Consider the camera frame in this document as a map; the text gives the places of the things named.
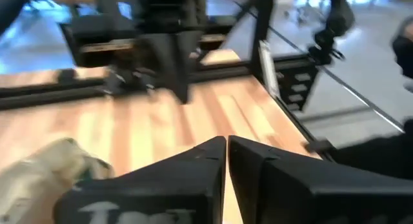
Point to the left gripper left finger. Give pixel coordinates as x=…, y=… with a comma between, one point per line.
x=155, y=191

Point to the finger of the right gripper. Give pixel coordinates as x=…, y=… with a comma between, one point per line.
x=174, y=62

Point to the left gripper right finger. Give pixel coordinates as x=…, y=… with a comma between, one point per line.
x=306, y=198

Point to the cream green canvas garden bag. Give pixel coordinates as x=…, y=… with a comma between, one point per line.
x=32, y=182

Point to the black wheeled stand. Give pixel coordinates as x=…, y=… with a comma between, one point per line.
x=335, y=20

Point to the black metal table frame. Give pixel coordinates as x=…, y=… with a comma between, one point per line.
x=48, y=95

